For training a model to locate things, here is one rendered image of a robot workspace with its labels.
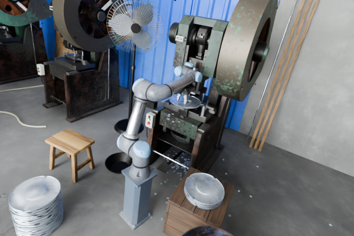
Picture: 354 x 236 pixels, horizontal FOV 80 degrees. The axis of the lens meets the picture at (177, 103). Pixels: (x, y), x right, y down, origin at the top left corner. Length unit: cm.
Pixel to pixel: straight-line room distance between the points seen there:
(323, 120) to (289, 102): 43
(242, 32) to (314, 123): 199
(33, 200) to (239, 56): 161
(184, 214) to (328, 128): 217
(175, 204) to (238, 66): 101
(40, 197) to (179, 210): 92
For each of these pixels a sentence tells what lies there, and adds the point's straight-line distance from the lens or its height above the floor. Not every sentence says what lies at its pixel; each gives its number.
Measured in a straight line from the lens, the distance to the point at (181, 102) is 187.
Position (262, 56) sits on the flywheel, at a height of 131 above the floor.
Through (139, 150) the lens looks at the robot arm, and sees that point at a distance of 142.
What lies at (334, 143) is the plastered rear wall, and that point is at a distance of 325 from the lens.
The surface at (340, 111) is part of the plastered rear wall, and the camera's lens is 310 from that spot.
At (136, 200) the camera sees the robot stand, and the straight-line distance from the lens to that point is 166.
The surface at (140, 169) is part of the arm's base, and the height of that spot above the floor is 53.
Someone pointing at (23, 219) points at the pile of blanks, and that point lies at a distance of 178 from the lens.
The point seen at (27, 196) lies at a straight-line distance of 178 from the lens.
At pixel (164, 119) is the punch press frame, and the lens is 200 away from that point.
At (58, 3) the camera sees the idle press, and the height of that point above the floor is 140.
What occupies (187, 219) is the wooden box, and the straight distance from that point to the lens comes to 163.
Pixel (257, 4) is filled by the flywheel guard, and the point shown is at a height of 164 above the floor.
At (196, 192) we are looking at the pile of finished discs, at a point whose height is 40.
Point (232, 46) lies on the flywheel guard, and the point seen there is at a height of 138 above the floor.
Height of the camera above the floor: 155
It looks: 24 degrees down
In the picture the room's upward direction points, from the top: 9 degrees clockwise
